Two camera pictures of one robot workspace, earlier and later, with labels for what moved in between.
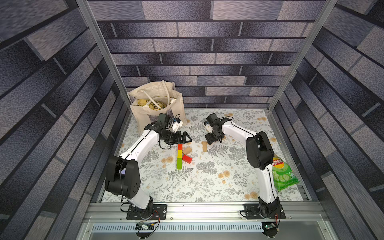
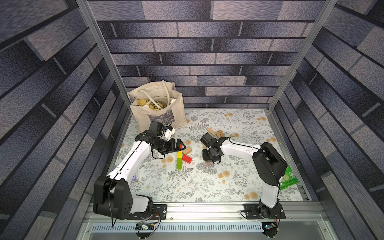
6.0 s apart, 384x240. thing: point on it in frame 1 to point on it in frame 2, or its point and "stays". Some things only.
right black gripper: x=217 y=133 to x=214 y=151
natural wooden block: x=187 y=150 stays
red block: x=187 y=159 stays
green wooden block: x=179 y=163 stays
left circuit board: x=144 y=226 stays
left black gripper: x=178 y=140 to x=172 y=147
